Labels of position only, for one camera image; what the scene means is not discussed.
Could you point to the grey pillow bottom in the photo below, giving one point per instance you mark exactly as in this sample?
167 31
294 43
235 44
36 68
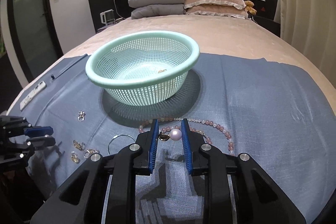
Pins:
157 10

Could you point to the blue fabric cloth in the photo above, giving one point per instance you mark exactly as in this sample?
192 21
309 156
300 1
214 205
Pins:
298 154

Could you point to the pink ruffled pillow bottom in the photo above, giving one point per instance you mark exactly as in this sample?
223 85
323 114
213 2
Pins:
214 10

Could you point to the beige curtain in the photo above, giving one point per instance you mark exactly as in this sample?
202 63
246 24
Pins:
309 27

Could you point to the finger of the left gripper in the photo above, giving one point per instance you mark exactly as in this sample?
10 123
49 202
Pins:
41 142
38 131

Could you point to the white smartphone with case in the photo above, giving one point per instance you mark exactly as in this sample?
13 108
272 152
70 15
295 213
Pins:
32 94

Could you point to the mint green plastic basket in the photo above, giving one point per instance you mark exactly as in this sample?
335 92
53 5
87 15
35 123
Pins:
127 67

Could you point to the brown teddy bear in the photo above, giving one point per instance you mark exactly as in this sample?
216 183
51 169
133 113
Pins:
249 8

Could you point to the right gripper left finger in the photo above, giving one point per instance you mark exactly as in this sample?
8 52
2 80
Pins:
103 187

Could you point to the white device on nightstand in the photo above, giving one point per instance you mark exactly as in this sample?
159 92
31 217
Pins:
107 17

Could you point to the dark glass door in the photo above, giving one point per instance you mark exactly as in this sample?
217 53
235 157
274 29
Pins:
33 35

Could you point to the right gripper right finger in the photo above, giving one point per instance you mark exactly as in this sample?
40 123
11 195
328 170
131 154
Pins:
237 189

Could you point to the beige bedspread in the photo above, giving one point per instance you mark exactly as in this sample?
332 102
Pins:
243 71

